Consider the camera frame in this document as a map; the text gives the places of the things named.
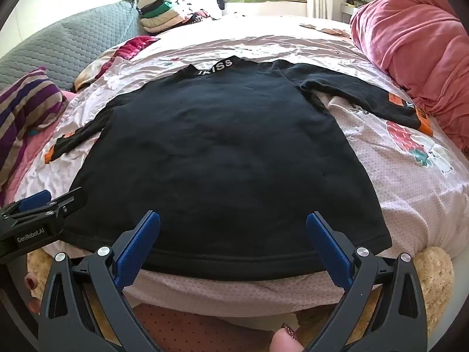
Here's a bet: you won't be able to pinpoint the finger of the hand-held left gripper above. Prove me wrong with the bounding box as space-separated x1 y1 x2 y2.
43 187 89 216
0 190 52 221

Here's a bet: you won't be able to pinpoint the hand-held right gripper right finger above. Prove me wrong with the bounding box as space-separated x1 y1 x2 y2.
305 211 429 352

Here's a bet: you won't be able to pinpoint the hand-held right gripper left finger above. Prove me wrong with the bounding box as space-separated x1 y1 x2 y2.
38 210 162 352

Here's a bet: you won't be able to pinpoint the black long-sleeved shirt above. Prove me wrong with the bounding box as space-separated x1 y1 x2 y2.
49 57 433 281

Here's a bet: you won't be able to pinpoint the stack of folded clothes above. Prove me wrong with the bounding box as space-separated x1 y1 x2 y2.
140 0 191 33

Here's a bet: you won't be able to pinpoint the dark patterned clothes pile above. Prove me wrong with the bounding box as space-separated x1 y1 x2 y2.
186 10 212 27

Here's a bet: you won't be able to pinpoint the person's left hand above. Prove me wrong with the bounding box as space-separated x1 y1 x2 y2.
23 274 41 315

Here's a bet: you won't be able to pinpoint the person's right hand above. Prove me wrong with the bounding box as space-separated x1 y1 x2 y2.
269 323 305 352

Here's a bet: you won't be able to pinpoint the purple striped pillow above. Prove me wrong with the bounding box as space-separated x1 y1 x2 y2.
0 67 68 187

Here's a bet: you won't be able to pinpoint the pink strawberry print bedsheet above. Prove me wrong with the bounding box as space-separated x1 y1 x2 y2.
15 15 466 319

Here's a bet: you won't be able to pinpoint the person's pink dotted pants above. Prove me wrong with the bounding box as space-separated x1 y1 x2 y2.
137 302 281 352

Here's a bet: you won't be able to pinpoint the beige fuzzy blanket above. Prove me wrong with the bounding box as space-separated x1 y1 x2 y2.
26 245 456 338

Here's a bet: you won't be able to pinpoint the grey quilted headboard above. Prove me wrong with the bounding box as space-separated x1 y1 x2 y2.
0 0 142 90

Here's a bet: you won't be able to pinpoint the red and cream floral quilt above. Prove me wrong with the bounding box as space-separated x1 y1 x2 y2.
75 36 162 92

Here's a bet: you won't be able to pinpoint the pink floral cloth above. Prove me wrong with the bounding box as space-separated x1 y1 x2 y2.
300 22 353 38

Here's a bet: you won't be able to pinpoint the pink duvet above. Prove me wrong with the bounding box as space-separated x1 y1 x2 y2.
350 0 469 151

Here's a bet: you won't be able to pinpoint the white desk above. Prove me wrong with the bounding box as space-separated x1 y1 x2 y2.
340 0 365 27

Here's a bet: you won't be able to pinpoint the green windowsill mat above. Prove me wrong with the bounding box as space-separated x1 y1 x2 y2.
227 0 308 5

